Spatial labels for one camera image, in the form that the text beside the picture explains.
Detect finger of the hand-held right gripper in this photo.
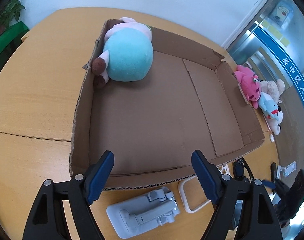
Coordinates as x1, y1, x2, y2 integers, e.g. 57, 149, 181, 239
261, 179, 278, 190

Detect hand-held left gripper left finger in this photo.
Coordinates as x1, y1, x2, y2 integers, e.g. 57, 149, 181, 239
22, 150, 115, 240

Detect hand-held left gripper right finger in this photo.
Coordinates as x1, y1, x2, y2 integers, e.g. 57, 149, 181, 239
191, 150, 284, 240

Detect wooden desktop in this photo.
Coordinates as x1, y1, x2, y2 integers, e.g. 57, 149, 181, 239
0, 7, 283, 240

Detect small black device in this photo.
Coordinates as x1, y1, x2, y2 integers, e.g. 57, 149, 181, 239
270, 162, 278, 181

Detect white plastic clip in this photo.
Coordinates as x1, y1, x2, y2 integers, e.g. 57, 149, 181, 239
277, 161, 297, 177

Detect white phone case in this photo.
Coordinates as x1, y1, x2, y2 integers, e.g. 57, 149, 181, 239
178, 177, 209, 214

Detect grey folding phone stand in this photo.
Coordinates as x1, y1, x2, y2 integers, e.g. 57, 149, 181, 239
106, 187, 181, 239

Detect white plush dog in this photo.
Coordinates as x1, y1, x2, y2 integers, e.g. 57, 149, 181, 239
266, 105, 284, 136

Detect blue and white plush toy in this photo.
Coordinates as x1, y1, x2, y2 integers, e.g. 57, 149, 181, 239
257, 92, 280, 119

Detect large brown cardboard box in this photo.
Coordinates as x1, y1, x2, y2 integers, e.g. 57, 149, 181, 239
68, 19, 265, 192

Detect beige teddy bear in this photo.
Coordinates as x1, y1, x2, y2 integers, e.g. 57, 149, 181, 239
260, 78, 285, 103

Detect teal and pink plush toy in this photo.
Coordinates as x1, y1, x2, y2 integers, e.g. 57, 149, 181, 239
91, 17, 154, 88

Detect glass door with blue band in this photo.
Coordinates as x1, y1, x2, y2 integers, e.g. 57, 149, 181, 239
227, 0, 304, 128

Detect green chair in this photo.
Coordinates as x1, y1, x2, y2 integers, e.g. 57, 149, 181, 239
0, 22, 30, 67

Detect cartoon sticker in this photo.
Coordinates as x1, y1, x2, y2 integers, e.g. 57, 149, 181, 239
274, 1, 294, 27

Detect green potted plant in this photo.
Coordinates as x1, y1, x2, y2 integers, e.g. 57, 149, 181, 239
0, 0, 26, 38

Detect black cable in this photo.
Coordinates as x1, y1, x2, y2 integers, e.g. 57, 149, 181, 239
232, 158, 255, 183

